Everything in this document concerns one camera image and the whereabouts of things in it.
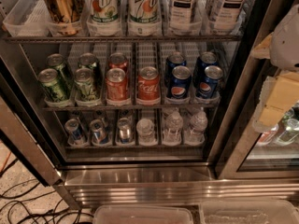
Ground clear plastic container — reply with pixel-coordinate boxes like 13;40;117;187
93;205;193;224
200;200;299;224

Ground gold tall can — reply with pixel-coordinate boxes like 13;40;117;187
44;0;85;35

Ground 7up bottle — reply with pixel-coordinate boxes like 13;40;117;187
87;0;120;23
128;0;158;23

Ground blue pepsi can rear right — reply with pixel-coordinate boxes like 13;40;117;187
192;51;218;87

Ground left teas tea bottle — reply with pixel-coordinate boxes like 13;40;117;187
169;0;198;30

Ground right teas tea bottle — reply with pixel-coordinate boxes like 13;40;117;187
208;0;245;34

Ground left 7up bottle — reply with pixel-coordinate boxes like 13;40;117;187
87;0;120;23

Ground red coca cola can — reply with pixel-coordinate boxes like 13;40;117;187
138;66;160;101

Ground blue silver can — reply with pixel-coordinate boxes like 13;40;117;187
90;119;108;145
64;119;87;145

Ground stainless steel fridge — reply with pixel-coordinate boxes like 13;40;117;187
0;0;299;208

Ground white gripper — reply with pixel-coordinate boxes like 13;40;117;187
250;5;299;133

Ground blue silver can bottom left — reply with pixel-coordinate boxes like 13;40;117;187
64;119;87;145

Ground green can rear left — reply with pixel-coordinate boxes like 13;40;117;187
46;53;73;90

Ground orange floor cable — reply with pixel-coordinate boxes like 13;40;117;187
0;150;13;173

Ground glass fridge door right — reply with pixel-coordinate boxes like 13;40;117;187
216;0;299;178

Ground clear plastic container right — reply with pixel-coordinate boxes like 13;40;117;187
200;200;299;224

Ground green can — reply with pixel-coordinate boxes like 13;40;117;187
75;68;99;101
78;52;102;86
38;68;69;103
46;53;73;90

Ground green can front left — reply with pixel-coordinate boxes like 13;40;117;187
38;68;69;103

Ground blue pepsi can front right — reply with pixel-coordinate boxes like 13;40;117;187
195;65;223;99

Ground black floor cables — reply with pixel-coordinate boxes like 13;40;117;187
0;158;94;224

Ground clear plastic container left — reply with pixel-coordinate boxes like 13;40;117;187
93;205;193;224

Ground blue pepsi can rear left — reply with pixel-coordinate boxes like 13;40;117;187
164;51;187;84

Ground teas tea bottle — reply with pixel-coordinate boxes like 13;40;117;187
169;0;198;30
208;0;245;34

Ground orange soda can rear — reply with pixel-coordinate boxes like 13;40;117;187
108;52;129;72

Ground orange soda can front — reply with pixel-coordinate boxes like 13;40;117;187
106;68;128;101

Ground blue pepsi can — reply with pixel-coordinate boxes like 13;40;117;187
192;51;218;87
195;65;223;99
164;51;187;84
166;65;192;99

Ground clear water bottle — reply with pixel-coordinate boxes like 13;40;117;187
136;119;155;145
164;111;183;146
185;111;208;145

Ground orange soda can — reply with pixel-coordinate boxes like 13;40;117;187
106;68;128;101
108;52;129;72

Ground steel fridge door left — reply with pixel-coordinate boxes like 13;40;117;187
0;61;62;186

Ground empty clear shelf bin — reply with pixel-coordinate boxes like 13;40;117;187
3;0;49;37

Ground right 7up bottle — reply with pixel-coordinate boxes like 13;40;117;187
128;0;158;23

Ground blue pepsi can front left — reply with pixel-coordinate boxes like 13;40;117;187
166;65;192;99

